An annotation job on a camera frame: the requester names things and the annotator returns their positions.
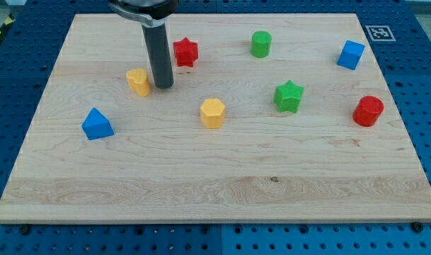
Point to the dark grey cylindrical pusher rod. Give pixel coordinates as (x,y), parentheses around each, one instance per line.
(159,56)

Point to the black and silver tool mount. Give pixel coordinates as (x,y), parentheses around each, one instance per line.
(150,13)

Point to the yellow heart block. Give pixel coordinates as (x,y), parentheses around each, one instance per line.
(138,82)

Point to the yellow hexagon block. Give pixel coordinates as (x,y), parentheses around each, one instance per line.
(212,113)

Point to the red star block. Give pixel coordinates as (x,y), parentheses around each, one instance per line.
(186,52)

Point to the green cylinder block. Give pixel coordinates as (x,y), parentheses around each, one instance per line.
(260,44)

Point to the blue triangle block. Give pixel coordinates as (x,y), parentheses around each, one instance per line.
(96,125)

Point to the light wooden board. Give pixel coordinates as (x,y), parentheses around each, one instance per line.
(163,165)

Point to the green star block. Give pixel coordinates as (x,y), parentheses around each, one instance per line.
(288,97)

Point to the blue cube block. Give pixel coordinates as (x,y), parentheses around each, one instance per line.
(350,55)

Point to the white fiducial marker tag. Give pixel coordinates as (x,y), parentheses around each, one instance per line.
(380,33)

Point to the red cylinder block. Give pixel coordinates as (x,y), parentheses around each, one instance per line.
(368,111)

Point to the black bolt front left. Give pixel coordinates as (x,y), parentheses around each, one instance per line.
(24,229)

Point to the black bolt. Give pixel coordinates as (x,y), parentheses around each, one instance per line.
(417,227)
(24,229)

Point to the black bolt front right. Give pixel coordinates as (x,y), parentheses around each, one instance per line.
(417,227)

